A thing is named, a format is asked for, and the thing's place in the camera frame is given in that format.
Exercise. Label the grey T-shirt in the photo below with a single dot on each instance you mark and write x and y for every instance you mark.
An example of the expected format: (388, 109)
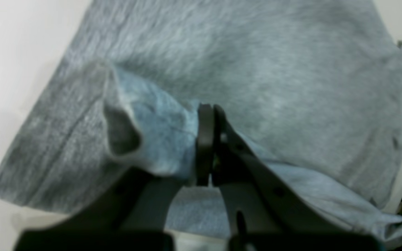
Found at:
(314, 87)

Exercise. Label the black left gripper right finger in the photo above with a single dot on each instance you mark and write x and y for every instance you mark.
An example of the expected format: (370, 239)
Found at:
(264, 213)

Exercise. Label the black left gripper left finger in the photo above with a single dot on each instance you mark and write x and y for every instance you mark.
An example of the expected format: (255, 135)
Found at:
(129, 215)

